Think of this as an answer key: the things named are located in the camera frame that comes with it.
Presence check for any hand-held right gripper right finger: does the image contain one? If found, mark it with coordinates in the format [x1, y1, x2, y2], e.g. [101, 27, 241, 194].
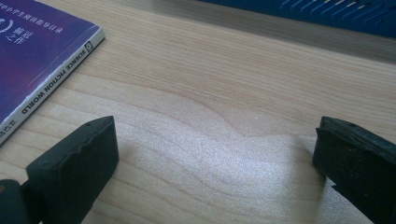
[312, 116, 396, 224]

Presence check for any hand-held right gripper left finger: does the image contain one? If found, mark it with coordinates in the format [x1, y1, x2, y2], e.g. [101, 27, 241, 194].
[26, 115, 120, 224]

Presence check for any purple paperback book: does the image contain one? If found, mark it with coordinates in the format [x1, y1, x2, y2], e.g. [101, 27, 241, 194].
[0, 0, 106, 147]

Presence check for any blue perforated metal book rack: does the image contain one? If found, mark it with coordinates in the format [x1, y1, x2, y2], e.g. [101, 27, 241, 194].
[197, 0, 396, 40]

